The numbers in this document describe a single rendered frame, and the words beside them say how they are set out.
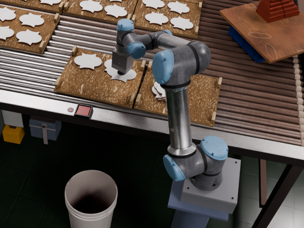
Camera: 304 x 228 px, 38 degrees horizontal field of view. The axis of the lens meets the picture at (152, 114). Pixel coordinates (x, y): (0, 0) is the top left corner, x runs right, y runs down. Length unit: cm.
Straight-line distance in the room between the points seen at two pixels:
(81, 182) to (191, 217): 85
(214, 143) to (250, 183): 146
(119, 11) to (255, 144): 120
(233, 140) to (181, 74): 71
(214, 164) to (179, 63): 47
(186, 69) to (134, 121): 66
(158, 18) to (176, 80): 124
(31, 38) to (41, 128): 56
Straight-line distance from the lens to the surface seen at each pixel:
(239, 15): 282
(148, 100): 229
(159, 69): 161
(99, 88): 232
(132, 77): 221
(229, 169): 206
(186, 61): 161
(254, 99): 247
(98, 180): 274
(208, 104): 233
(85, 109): 223
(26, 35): 264
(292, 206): 327
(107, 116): 222
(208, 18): 295
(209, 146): 182
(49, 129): 232
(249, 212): 313
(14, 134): 245
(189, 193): 195
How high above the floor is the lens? 257
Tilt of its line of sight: 47 degrees down
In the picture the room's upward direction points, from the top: 9 degrees clockwise
